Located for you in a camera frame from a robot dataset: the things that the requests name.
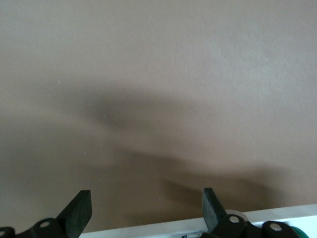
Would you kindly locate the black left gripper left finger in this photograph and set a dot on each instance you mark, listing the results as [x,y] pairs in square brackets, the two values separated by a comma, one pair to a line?
[74,213]

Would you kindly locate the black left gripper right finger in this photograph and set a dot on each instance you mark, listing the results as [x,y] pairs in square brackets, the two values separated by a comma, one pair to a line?
[211,210]

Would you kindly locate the green mushroom push button switch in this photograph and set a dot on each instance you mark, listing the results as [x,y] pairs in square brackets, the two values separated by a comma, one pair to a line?
[301,234]

